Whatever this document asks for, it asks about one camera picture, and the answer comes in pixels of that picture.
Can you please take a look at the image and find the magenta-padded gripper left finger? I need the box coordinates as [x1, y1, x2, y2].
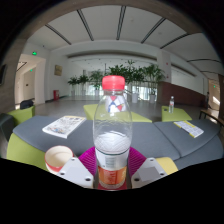
[56, 146, 98, 189]

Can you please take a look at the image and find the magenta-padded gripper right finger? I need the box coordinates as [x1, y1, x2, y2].
[128, 146, 168, 189]

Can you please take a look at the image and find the clear red-capped water bottle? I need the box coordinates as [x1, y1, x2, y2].
[93, 75, 133, 190]

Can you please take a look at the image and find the small clear water bottle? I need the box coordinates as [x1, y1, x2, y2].
[168, 95, 175, 114]

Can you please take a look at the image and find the red and white patterned mug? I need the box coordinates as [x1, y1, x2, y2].
[44, 145, 74, 175]

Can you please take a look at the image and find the white printed magazine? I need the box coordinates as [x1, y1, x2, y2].
[42, 115, 87, 139]

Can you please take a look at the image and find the yellow and white booklet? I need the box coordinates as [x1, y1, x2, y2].
[173, 120, 205, 139]

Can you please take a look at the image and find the lime green chair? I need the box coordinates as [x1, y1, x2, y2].
[6, 105, 36, 127]

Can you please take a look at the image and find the dark grey chair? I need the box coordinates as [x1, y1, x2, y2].
[0, 112, 16, 141]

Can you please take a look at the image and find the black backpack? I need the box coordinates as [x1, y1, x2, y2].
[19, 98, 35, 110]

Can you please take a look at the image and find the long wooden bench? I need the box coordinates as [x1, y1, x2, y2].
[199, 108, 224, 128]

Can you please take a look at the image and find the person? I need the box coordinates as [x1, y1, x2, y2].
[204, 91, 211, 108]

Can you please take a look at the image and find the row of potted green plants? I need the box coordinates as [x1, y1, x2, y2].
[67, 59, 166, 101]

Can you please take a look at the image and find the wooden shelf unit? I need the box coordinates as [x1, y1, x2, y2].
[218, 73, 224, 111]

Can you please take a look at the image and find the yellowish framed wall picture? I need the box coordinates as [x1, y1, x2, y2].
[54, 64, 63, 77]

